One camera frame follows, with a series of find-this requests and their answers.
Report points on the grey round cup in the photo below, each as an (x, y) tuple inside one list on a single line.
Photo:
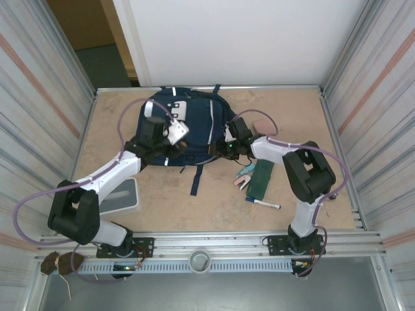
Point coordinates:
[(200, 260)]

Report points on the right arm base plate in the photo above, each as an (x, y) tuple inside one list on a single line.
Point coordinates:
[(275, 244)]

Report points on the brown cloth bundle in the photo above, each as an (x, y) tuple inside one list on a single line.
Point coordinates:
[(61, 262)]

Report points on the navy blue backpack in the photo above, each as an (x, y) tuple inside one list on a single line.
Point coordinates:
[(194, 129)]

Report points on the aluminium table edge rail thin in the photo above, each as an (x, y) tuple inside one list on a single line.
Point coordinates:
[(259, 87)]

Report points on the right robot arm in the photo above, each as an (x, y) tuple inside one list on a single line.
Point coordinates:
[(308, 175)]

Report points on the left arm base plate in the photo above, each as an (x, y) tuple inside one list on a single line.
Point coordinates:
[(142, 247)]

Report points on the white grey plastic bin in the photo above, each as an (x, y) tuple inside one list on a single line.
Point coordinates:
[(124, 197)]

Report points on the teal correction tape dispenser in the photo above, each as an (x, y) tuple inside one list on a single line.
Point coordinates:
[(246, 169)]

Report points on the pink eraser block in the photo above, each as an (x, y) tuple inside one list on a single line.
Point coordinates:
[(263, 127)]

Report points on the aluminium table edge rail wide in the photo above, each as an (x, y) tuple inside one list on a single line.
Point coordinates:
[(210, 239)]

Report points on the white marker with blue cap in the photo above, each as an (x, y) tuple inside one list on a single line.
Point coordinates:
[(264, 203)]

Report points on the pink and white stapler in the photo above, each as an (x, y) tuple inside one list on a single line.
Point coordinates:
[(243, 182)]

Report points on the green pencil case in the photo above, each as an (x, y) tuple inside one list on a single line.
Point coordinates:
[(260, 179)]

